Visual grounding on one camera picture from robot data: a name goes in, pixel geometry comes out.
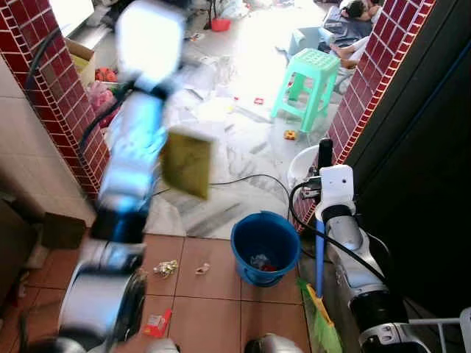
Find blue plastic bucket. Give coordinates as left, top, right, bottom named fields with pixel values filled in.
left=230, top=210, right=302, bottom=288

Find grey-blue plastic chair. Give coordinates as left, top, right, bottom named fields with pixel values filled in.
left=289, top=27, right=325, bottom=57

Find yellow-green flat card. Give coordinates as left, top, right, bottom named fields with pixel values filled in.
left=160, top=127, right=216, bottom=201

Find green plastic stool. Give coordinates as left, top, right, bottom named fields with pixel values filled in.
left=269, top=48, right=341, bottom=134

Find black floor cord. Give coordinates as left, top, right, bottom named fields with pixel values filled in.
left=209, top=173, right=292, bottom=201

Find rubbish wrappers in bucket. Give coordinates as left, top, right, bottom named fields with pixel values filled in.
left=249, top=253, right=278, bottom=272

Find red snack packet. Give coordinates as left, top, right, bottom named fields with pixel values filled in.
left=143, top=308, right=174, bottom=340

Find white plastic basin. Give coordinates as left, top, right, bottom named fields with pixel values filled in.
left=286, top=144, right=325, bottom=189

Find crumpled shiny wrapper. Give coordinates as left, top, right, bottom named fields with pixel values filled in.
left=152, top=259, right=180, bottom=279

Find grey robot right knee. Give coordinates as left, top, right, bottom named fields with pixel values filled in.
left=244, top=332, right=305, bottom=353

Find white metal rack frame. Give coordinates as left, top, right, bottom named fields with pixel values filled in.
left=403, top=307, right=471, bottom=353

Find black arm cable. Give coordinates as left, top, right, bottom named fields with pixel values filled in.
left=288, top=179, right=389, bottom=286
left=24, top=28, right=136, bottom=171

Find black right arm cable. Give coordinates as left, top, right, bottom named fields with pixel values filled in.
left=288, top=179, right=389, bottom=286

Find open cardboard box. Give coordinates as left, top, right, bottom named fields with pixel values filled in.
left=65, top=38, right=97, bottom=87

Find red plastic basin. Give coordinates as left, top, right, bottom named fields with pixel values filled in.
left=210, top=17, right=233, bottom=33

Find grey robot left knee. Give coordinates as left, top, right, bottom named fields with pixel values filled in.
left=143, top=338, right=182, bottom=353

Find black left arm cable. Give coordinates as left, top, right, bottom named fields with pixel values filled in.
left=24, top=28, right=136, bottom=171

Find pink plastic bag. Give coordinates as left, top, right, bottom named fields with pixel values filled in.
left=87, top=79, right=120, bottom=127

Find grey robot knee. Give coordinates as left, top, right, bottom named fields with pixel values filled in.
left=143, top=338, right=182, bottom=353
left=244, top=332, right=305, bottom=353

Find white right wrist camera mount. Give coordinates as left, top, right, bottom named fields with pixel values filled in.
left=318, top=165, right=356, bottom=211

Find blue-handled green broom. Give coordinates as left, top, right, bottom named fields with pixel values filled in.
left=297, top=216, right=344, bottom=353

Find resting person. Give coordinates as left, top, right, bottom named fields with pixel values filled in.
left=322, top=0, right=386, bottom=68

